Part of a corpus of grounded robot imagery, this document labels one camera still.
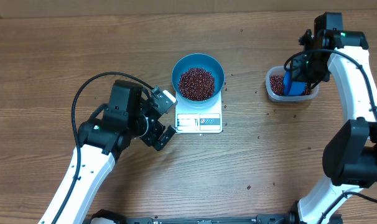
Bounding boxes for white digital kitchen scale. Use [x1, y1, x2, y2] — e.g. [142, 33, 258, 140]
[175, 93, 223, 134]

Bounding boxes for blue metal bowl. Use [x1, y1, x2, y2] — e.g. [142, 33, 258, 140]
[171, 54, 225, 101]

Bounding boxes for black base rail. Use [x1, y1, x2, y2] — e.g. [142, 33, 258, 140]
[83, 209, 303, 224]

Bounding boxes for red beans in bowl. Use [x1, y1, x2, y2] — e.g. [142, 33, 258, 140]
[178, 68, 215, 101]

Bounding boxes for blue plastic measuring scoop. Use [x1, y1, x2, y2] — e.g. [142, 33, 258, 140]
[283, 72, 307, 96]

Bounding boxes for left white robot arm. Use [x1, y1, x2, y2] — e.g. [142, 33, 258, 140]
[40, 80, 177, 223]

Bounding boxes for clear plastic food container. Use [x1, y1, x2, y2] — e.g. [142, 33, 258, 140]
[265, 65, 319, 103]

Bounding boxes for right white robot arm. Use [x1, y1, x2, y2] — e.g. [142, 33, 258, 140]
[284, 12, 377, 223]

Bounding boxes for red beans in container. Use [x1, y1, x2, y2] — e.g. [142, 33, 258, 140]
[269, 74, 313, 96]

